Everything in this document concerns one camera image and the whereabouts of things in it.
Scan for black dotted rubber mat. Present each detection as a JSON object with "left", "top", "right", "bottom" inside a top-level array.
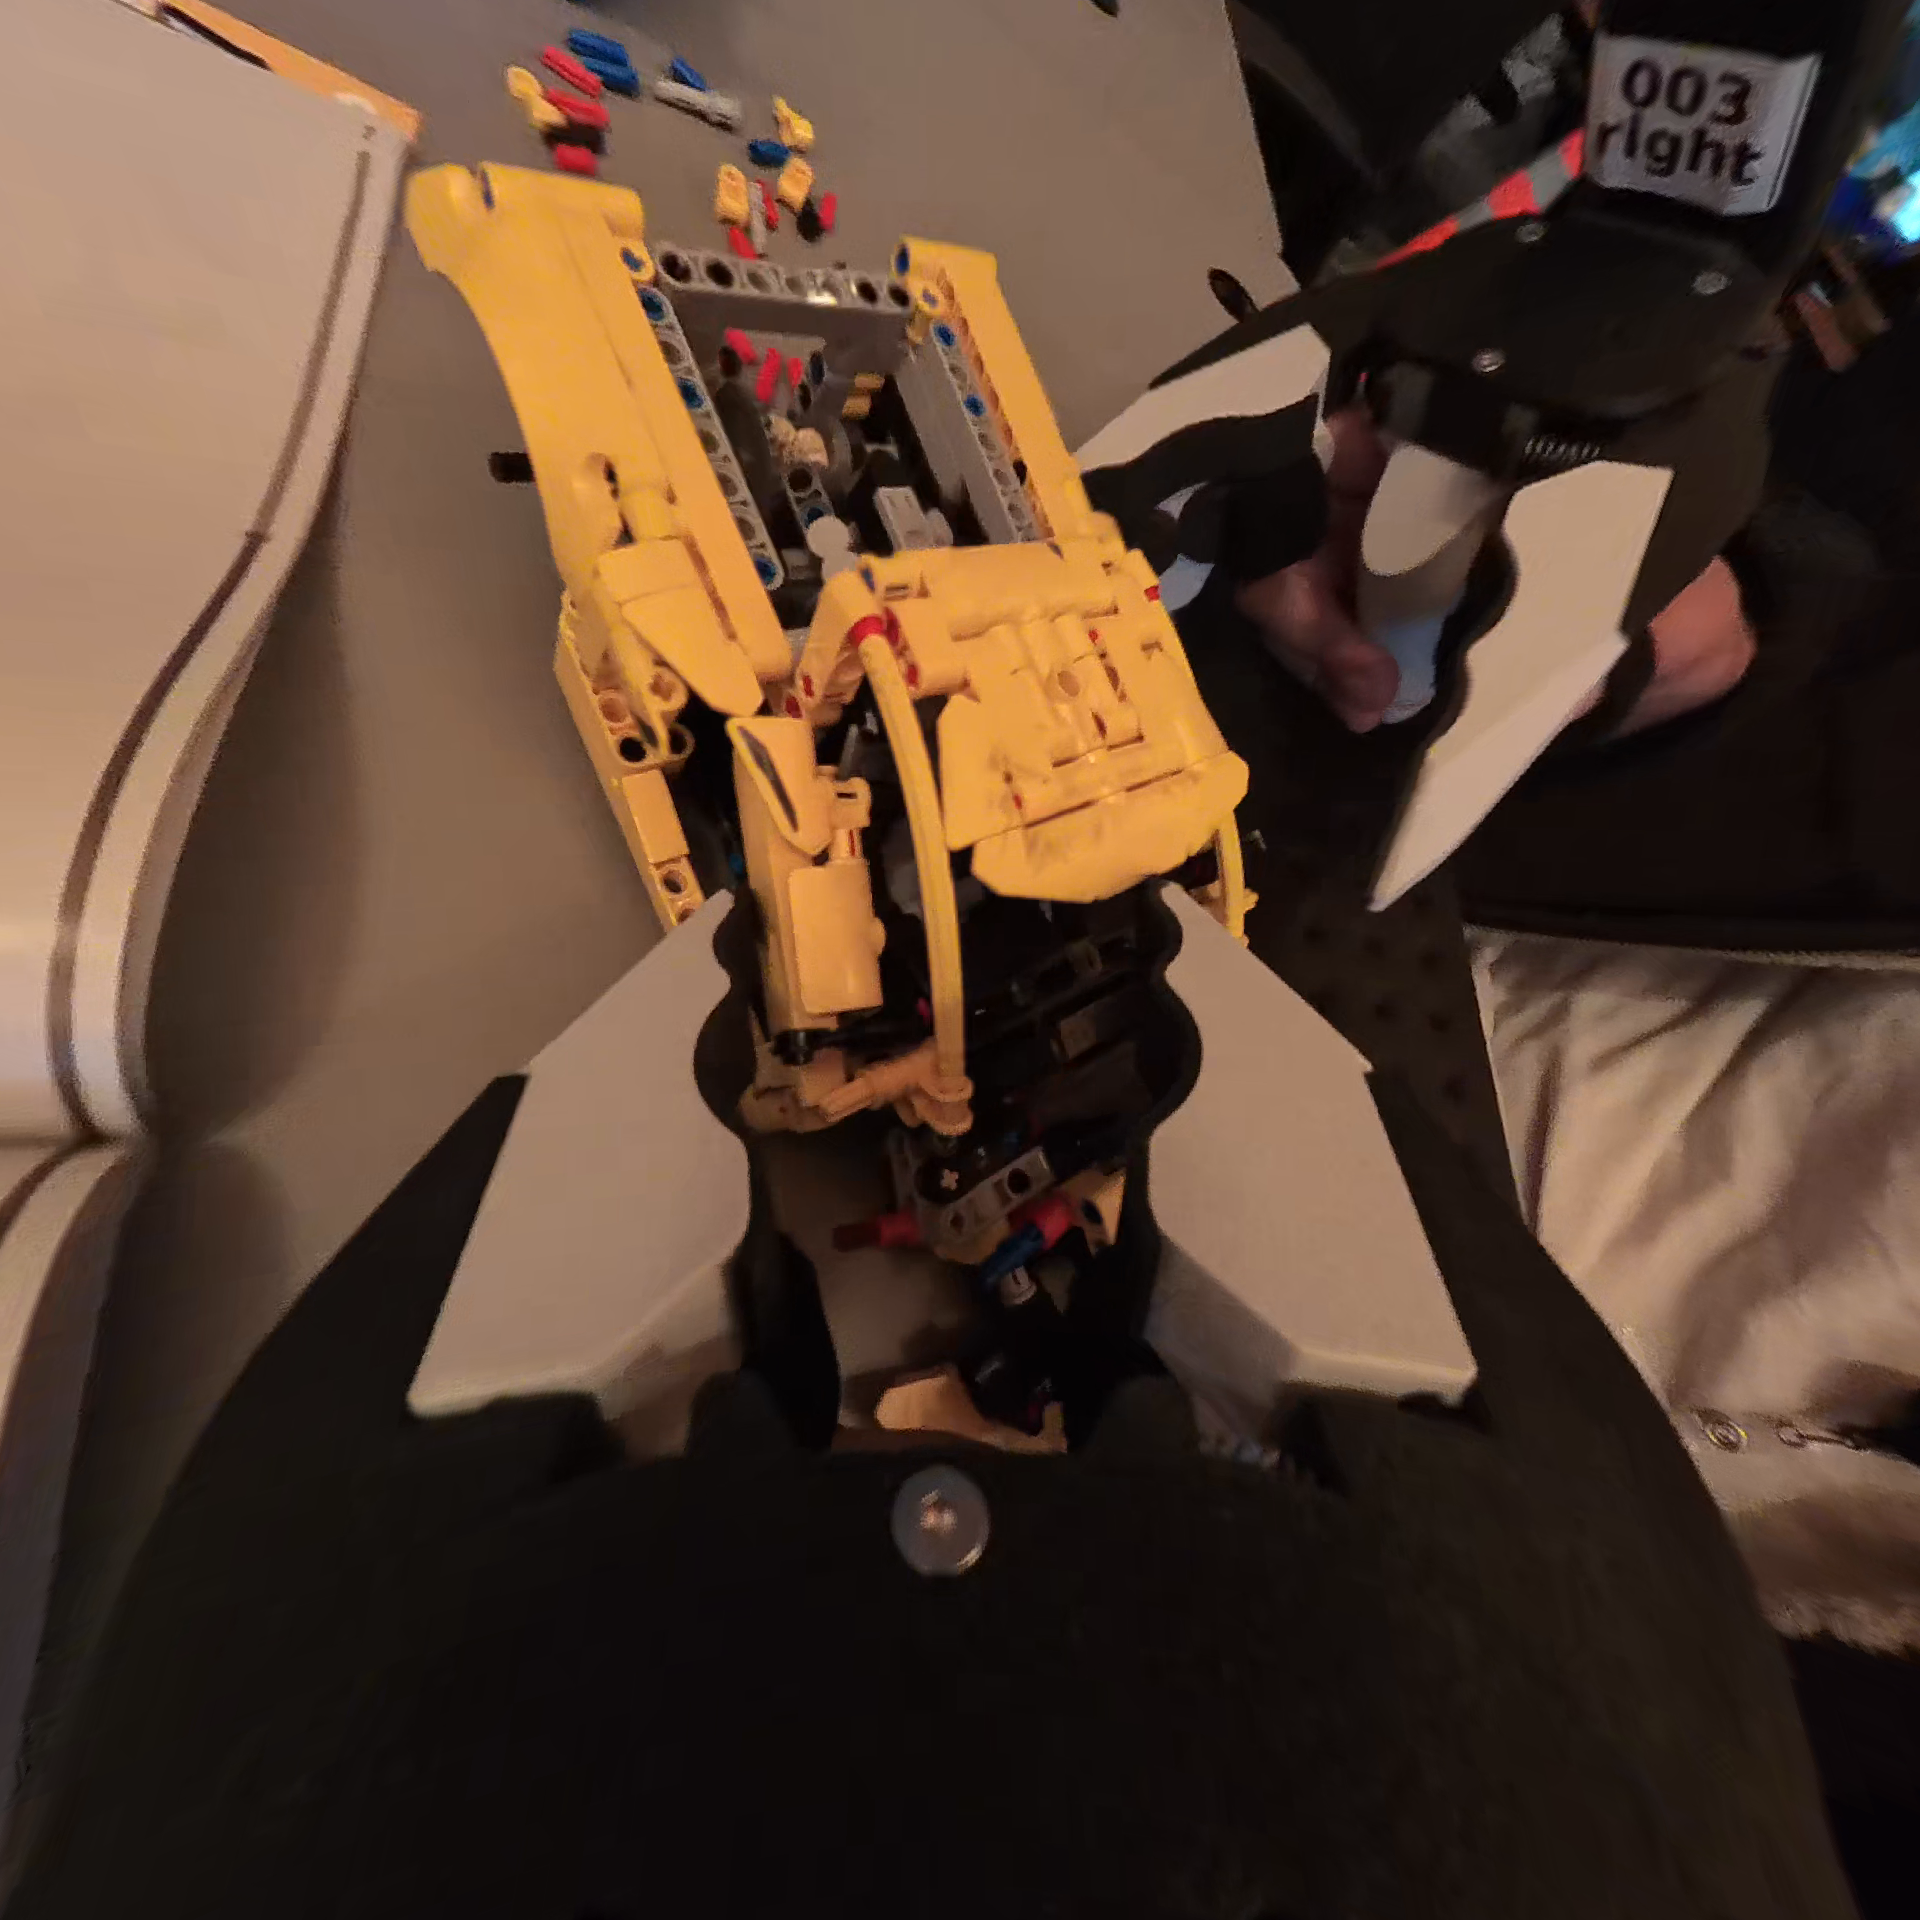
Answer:
[{"left": 1200, "top": 569, "right": 1519, "bottom": 1202}]

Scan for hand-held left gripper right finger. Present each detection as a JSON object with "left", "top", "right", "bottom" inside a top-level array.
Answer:
[{"left": 1143, "top": 885, "right": 1479, "bottom": 1403}]

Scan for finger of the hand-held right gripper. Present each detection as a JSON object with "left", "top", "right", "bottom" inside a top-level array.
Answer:
[
  {"left": 1367, "top": 458, "right": 1678, "bottom": 914},
  {"left": 1072, "top": 323, "right": 1338, "bottom": 607}
]

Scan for person's right hand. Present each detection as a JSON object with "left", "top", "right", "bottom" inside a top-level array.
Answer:
[{"left": 1234, "top": 405, "right": 1761, "bottom": 740}]

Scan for yellow brick model car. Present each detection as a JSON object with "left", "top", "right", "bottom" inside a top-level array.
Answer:
[{"left": 404, "top": 163, "right": 1262, "bottom": 1449}]

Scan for black jacket cord toggle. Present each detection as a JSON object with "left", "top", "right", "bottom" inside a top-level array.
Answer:
[{"left": 1698, "top": 1408, "right": 1882, "bottom": 1460}]

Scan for person's right forearm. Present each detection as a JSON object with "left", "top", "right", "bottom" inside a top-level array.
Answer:
[{"left": 1464, "top": 480, "right": 1920, "bottom": 953}]

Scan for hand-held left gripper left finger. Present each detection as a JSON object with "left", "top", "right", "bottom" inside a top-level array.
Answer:
[{"left": 407, "top": 892, "right": 761, "bottom": 1420}]

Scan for pile of small coloured bricks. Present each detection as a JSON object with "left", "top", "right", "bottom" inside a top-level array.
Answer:
[{"left": 504, "top": 27, "right": 842, "bottom": 260}]

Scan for open instruction booklet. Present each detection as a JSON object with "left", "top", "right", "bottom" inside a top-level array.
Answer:
[{"left": 0, "top": 0, "right": 425, "bottom": 1728}]

